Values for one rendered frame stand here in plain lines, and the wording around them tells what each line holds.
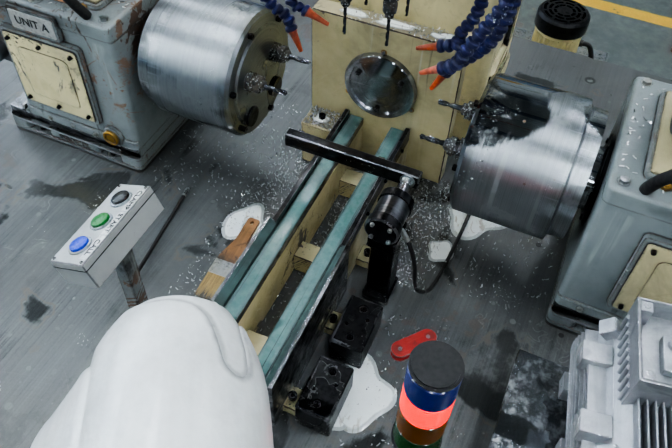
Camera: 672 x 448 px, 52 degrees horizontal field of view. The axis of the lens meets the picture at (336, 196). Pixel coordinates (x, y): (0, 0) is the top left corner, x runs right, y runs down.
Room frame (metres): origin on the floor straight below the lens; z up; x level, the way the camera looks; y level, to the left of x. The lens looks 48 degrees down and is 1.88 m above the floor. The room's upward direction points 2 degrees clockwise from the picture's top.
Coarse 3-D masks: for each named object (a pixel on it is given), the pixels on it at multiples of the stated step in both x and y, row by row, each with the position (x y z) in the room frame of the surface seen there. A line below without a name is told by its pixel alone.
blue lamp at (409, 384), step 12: (408, 372) 0.35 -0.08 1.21; (408, 384) 0.35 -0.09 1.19; (408, 396) 0.35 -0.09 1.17; (420, 396) 0.33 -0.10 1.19; (432, 396) 0.33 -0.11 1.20; (444, 396) 0.33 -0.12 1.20; (456, 396) 0.35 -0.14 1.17; (420, 408) 0.33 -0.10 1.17; (432, 408) 0.33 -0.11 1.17; (444, 408) 0.33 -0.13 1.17
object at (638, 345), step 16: (640, 304) 0.49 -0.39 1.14; (656, 304) 0.50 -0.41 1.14; (624, 320) 0.50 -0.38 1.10; (640, 320) 0.47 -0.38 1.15; (656, 320) 0.49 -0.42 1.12; (624, 336) 0.47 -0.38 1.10; (640, 336) 0.45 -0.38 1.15; (656, 336) 0.47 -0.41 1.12; (624, 352) 0.45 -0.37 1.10; (640, 352) 0.43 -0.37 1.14; (656, 352) 0.44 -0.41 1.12; (624, 368) 0.43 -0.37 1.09; (640, 368) 0.40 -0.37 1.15; (656, 368) 0.42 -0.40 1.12; (624, 384) 0.41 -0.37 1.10; (640, 384) 0.39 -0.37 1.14; (656, 384) 0.39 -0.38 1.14; (624, 400) 0.39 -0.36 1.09; (640, 400) 0.39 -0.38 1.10; (656, 400) 0.38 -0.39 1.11
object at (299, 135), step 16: (288, 128) 0.92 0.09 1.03; (288, 144) 0.90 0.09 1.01; (304, 144) 0.89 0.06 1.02; (320, 144) 0.88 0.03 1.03; (336, 144) 0.88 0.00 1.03; (336, 160) 0.86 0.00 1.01; (352, 160) 0.85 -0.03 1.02; (368, 160) 0.84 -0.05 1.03; (384, 160) 0.84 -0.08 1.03; (384, 176) 0.83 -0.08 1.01; (400, 176) 0.82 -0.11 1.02; (416, 176) 0.81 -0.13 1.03
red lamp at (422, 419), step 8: (400, 400) 0.36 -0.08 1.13; (408, 400) 0.34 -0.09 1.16; (408, 408) 0.34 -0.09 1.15; (416, 408) 0.34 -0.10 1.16; (448, 408) 0.34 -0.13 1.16; (408, 416) 0.34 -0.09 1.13; (416, 416) 0.33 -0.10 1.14; (424, 416) 0.33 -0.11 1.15; (432, 416) 0.33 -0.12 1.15; (440, 416) 0.33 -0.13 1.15; (448, 416) 0.34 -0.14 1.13; (416, 424) 0.33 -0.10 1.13; (424, 424) 0.33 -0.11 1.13; (432, 424) 0.33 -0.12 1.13; (440, 424) 0.33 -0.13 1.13
